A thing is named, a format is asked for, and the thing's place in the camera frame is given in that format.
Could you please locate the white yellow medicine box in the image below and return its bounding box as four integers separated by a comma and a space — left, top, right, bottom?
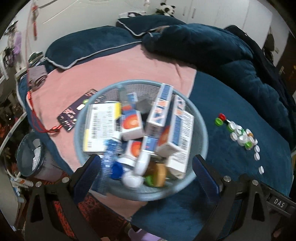
83, 102, 121, 154

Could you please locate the white headboard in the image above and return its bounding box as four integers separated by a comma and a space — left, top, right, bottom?
22, 1, 160, 56

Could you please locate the panda plush toy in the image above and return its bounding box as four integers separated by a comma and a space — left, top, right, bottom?
155, 2, 176, 17

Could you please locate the gold metal lid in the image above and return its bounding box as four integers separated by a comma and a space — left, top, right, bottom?
152, 163, 167, 187

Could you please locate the small green bottle cap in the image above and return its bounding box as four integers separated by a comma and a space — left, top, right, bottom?
215, 118, 224, 126

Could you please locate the orange dot medicine box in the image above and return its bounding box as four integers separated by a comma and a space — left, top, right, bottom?
120, 109, 144, 141

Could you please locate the red bottle cap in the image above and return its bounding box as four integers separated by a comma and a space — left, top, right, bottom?
218, 113, 226, 121

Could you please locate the dark printed card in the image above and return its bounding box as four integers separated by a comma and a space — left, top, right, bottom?
57, 89, 97, 132

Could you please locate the green edge cap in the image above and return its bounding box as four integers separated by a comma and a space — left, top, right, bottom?
144, 175, 154, 187

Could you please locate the white round cap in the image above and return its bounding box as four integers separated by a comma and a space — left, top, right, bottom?
254, 145, 260, 153

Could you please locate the large white jar lid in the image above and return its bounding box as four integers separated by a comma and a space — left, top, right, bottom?
121, 171, 144, 189

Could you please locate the red tassel ornament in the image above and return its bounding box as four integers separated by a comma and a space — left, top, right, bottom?
31, 4, 39, 40

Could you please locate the dark blue quilt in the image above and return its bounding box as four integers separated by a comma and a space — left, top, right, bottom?
142, 24, 295, 149

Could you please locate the blue white medicine box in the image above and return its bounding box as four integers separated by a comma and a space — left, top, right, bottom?
145, 83, 174, 138

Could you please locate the light blue mesh basket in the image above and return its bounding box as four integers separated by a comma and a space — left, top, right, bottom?
73, 79, 209, 202

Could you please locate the blue bottle cap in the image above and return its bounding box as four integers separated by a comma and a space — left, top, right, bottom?
110, 162, 124, 180

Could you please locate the pink blanket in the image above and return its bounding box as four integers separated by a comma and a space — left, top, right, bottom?
32, 45, 197, 220

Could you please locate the blue orange medicine box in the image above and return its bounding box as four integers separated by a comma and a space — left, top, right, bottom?
156, 94, 186, 158

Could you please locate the dark blue bedspread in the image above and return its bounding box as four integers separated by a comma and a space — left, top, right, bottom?
17, 69, 293, 241

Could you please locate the white ribbed cap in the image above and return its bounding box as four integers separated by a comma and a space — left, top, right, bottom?
237, 135, 248, 146

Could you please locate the white text medicine box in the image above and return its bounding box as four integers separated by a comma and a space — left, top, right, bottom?
165, 110, 195, 180

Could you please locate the dark blue pillow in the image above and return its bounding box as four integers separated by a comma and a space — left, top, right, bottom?
42, 26, 141, 73
116, 15, 185, 37

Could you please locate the large green bottle cap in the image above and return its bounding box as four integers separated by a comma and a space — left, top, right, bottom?
244, 141, 253, 150

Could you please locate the blue waste bin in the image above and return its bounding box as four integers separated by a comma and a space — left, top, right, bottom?
16, 132, 46, 177

